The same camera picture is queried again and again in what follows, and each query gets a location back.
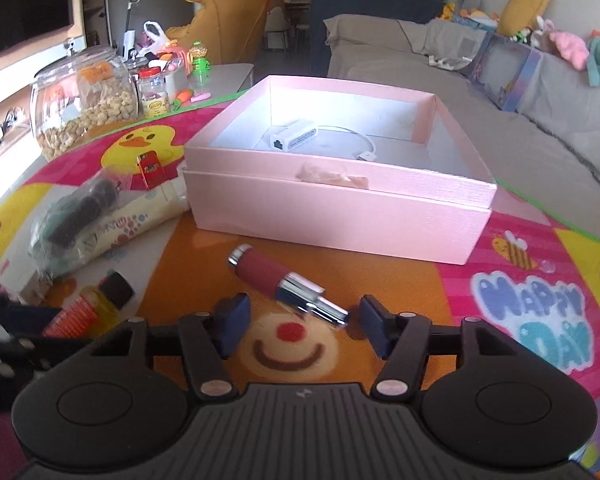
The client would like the small white carton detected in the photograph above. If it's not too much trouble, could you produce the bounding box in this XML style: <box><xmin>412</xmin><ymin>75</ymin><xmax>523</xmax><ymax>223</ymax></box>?
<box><xmin>0</xmin><ymin>255</ymin><xmax>47</xmax><ymax>307</ymax></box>

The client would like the plastic jar red lid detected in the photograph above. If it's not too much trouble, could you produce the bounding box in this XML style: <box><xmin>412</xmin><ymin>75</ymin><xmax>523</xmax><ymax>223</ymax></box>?
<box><xmin>137</xmin><ymin>66</ymin><xmax>172</xmax><ymax>120</ymax></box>

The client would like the white crumpled wrapper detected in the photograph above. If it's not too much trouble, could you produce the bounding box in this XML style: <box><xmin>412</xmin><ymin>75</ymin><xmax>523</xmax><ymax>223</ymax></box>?
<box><xmin>427</xmin><ymin>52</ymin><xmax>462</xmax><ymax>70</ymax></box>

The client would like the small orange bottle black cap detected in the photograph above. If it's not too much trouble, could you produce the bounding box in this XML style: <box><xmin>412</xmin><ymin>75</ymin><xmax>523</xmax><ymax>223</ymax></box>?
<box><xmin>42</xmin><ymin>270</ymin><xmax>135</xmax><ymax>339</ymax></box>

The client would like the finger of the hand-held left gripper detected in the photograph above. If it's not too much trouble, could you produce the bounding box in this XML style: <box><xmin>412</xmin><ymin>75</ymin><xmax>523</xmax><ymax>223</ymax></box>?
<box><xmin>0</xmin><ymin>280</ymin><xmax>67</xmax><ymax>336</ymax></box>
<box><xmin>0</xmin><ymin>334</ymin><xmax>98</xmax><ymax>411</ymax></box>

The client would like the grey sofa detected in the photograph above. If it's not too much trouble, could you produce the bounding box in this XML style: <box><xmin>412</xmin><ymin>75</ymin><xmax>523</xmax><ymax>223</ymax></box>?
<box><xmin>325</xmin><ymin>12</ymin><xmax>600</xmax><ymax>243</ymax></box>

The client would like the white rabbit plush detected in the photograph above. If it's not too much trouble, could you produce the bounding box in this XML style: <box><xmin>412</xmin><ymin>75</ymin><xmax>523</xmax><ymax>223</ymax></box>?
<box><xmin>529</xmin><ymin>15</ymin><xmax>556</xmax><ymax>50</ymax></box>

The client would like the green toy bottle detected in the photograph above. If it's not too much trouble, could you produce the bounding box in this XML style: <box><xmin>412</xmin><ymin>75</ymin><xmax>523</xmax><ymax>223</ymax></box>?
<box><xmin>189</xmin><ymin>41</ymin><xmax>212</xmax><ymax>92</ymax></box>

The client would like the pile of plush toys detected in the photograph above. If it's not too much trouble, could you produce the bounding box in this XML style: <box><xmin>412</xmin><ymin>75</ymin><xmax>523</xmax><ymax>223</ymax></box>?
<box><xmin>440</xmin><ymin>0</ymin><xmax>501</xmax><ymax>32</ymax></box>

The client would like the purple window gift box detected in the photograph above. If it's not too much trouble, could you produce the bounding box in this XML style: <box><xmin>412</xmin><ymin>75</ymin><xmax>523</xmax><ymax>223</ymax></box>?
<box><xmin>467</xmin><ymin>32</ymin><xmax>543</xmax><ymax>113</ymax></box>

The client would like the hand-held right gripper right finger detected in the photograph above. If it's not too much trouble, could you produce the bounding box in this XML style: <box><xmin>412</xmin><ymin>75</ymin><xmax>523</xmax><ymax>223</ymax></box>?
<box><xmin>358</xmin><ymin>294</ymin><xmax>514</xmax><ymax>402</ymax></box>

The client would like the glass jar of nuts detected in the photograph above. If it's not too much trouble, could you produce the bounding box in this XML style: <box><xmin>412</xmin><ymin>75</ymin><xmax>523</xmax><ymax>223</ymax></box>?
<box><xmin>30</xmin><ymin>37</ymin><xmax>140</xmax><ymax>161</ymax></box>

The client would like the cream printed tube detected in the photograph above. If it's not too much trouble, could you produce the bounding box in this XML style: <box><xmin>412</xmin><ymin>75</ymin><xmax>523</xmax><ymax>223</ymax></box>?
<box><xmin>40</xmin><ymin>166</ymin><xmax>193</xmax><ymax>286</ymax></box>

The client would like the yellow pillow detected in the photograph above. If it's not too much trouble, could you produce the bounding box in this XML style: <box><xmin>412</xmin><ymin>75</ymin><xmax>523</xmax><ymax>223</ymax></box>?
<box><xmin>497</xmin><ymin>0</ymin><xmax>556</xmax><ymax>38</ymax></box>

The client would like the white adapter with cable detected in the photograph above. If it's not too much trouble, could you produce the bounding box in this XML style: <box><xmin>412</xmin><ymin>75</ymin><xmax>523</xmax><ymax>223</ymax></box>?
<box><xmin>268</xmin><ymin>119</ymin><xmax>380</xmax><ymax>162</ymax></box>

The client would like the pink cardboard box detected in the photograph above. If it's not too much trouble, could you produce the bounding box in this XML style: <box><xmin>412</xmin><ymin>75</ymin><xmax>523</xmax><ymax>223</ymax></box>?
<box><xmin>184</xmin><ymin>75</ymin><xmax>498</xmax><ymax>266</ymax></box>

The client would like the teal black gadget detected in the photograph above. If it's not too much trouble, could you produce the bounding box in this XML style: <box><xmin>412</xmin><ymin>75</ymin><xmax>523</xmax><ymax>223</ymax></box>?
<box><xmin>27</xmin><ymin>170</ymin><xmax>124</xmax><ymax>281</ymax></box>

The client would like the white plastic bag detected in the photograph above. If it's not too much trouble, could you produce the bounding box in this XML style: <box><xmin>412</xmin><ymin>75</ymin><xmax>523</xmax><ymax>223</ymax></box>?
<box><xmin>142</xmin><ymin>20</ymin><xmax>169</xmax><ymax>56</ymax></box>

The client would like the yellow armchair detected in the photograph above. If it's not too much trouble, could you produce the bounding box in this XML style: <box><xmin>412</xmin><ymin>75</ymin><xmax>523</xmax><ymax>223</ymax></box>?
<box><xmin>182</xmin><ymin>0</ymin><xmax>277</xmax><ymax>66</ymax></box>

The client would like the maroon silver lipstick tube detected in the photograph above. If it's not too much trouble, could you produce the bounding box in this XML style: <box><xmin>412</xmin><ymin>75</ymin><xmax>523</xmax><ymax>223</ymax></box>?
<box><xmin>227</xmin><ymin>244</ymin><xmax>351</xmax><ymax>328</ymax></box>

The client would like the red lighter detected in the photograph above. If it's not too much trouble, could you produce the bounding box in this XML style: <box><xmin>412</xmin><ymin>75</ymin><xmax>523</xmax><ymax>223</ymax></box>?
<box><xmin>136</xmin><ymin>152</ymin><xmax>162</xmax><ymax>192</ymax></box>

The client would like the white side table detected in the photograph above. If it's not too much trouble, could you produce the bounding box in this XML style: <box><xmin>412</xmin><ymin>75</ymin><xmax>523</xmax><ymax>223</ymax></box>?
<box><xmin>207</xmin><ymin>62</ymin><xmax>255</xmax><ymax>100</ymax></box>

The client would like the colourful cartoon play mat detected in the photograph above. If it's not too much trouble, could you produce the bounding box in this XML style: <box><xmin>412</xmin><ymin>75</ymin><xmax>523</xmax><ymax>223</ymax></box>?
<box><xmin>0</xmin><ymin>87</ymin><xmax>600</xmax><ymax>480</ymax></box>

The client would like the white dining chair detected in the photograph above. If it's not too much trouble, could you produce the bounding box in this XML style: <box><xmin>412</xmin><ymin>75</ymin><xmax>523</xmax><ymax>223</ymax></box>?
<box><xmin>264</xmin><ymin>6</ymin><xmax>289</xmax><ymax>56</ymax></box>

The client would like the pink plush toy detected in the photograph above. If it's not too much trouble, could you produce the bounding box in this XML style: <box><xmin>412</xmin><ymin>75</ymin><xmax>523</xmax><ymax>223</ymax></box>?
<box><xmin>550</xmin><ymin>30</ymin><xmax>591</xmax><ymax>72</ymax></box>

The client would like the white stick vacuum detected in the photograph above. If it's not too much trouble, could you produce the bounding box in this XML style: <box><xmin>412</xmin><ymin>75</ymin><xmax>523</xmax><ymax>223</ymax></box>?
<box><xmin>122</xmin><ymin>0</ymin><xmax>142</xmax><ymax>59</ymax></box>

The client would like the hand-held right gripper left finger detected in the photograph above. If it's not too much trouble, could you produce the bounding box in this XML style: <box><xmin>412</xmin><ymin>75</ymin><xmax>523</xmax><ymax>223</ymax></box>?
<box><xmin>91</xmin><ymin>293</ymin><xmax>252</xmax><ymax>402</ymax></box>

